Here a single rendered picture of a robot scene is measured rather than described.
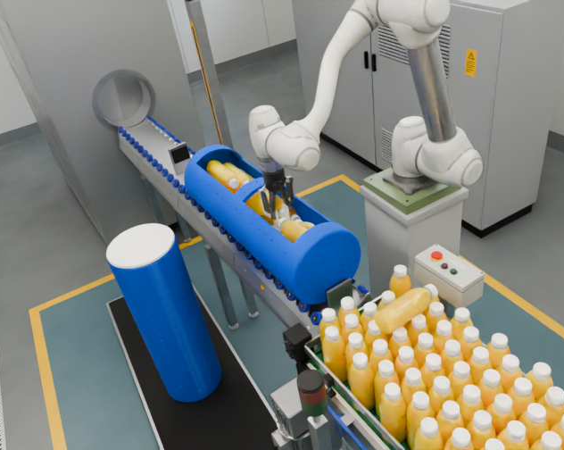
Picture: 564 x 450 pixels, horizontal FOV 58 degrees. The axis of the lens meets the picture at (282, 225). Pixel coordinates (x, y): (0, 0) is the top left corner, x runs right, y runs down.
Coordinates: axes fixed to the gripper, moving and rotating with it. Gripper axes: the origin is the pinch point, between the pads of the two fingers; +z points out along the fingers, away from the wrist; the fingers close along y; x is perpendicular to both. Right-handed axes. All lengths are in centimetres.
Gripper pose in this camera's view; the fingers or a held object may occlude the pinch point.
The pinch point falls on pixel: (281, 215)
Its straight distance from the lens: 182.0
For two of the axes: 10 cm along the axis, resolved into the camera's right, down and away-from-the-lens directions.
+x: 5.4, 4.4, -7.2
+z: 1.5, 7.9, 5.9
